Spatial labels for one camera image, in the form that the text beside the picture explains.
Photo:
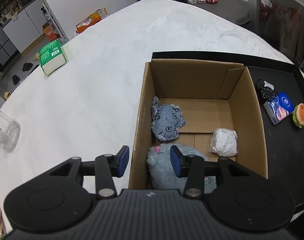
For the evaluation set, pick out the grey plush mouse toy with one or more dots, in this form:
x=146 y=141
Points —
x=160 y=167

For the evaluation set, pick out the white paper ball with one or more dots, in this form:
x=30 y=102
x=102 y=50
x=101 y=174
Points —
x=224 y=142

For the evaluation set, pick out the blue denim stuffed toy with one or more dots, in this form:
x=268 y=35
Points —
x=166 y=120

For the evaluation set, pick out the black shallow tray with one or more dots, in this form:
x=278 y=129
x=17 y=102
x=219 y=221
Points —
x=284 y=141

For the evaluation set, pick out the brown cardboard box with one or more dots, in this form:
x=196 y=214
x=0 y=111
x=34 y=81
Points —
x=211 y=95

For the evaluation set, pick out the orange cardboard box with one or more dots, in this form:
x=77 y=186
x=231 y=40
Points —
x=91 y=20

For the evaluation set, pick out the green tissue pack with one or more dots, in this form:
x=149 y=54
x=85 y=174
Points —
x=52 y=57

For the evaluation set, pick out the black spotted soft toy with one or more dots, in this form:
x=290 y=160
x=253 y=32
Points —
x=265 y=90

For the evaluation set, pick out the clear glass jar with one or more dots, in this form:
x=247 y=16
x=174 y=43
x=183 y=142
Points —
x=9 y=132

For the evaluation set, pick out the blue tissue packet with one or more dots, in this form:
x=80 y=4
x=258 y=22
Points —
x=279 y=107

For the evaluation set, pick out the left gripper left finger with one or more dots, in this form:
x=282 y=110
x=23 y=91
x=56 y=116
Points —
x=108 y=166

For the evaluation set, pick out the yellow slipper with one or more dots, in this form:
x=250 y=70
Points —
x=36 y=57

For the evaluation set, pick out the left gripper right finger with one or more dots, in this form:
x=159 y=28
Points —
x=191 y=167

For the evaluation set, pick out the plush hamburger toy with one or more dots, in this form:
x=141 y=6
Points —
x=298 y=115

